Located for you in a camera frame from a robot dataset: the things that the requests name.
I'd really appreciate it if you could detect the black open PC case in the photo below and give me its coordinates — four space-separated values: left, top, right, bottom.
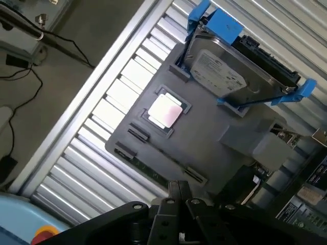
274 145 327 230

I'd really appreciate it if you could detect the silver hard disk blue caddy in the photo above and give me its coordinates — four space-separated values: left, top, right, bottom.
178 0 318 107

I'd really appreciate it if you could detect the gray cabinet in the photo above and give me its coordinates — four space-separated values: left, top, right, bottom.
0 0 65 66

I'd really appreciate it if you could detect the gray parts rack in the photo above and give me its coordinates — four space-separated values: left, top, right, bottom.
104 44 297 200

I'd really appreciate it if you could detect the black floor cable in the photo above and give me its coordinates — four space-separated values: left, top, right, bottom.
0 63 43 160

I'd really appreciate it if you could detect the silver CPU chip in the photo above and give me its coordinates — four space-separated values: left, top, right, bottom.
147 92 183 129

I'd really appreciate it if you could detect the light blue box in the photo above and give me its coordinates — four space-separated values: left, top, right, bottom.
0 192 70 245

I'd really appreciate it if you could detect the black power adapter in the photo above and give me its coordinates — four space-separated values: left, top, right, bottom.
5 54 33 69
0 155 19 180

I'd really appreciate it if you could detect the red emergency stop button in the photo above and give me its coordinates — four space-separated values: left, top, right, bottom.
34 225 59 239

